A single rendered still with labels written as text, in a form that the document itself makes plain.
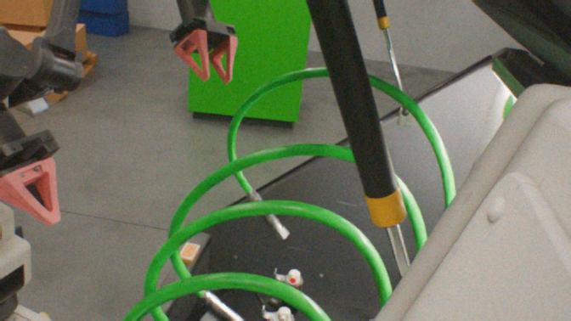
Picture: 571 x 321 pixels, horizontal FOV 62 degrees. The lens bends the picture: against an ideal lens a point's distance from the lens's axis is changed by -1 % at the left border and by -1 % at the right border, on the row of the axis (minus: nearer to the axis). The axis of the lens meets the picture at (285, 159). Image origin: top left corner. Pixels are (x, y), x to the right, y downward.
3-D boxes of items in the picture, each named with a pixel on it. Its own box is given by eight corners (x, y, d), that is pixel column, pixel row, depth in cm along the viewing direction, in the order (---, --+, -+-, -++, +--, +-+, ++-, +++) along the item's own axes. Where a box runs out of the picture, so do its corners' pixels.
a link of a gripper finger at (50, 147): (50, 222, 52) (2, 151, 52) (23, 243, 56) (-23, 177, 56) (96, 197, 58) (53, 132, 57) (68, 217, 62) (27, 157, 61)
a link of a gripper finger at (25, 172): (41, 229, 54) (-7, 160, 53) (14, 249, 58) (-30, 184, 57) (87, 204, 59) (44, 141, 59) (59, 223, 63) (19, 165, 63)
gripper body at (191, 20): (238, 34, 84) (226, -1, 86) (192, 24, 76) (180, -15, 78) (216, 53, 88) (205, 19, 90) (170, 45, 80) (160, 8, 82)
